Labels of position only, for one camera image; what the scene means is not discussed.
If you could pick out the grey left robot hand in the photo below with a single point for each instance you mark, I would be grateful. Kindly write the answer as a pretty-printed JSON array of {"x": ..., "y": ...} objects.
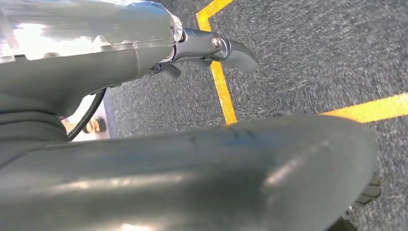
[{"x": 79, "y": 70}]

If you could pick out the yellow tape floor square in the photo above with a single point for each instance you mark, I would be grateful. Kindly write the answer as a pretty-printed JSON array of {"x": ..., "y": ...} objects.
[{"x": 223, "y": 92}]

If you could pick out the person's foot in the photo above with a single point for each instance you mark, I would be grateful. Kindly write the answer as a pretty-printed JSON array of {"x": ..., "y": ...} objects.
[{"x": 95, "y": 126}]

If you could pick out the black robot foot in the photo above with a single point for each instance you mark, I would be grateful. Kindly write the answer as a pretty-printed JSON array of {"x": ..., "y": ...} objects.
[{"x": 369, "y": 191}]

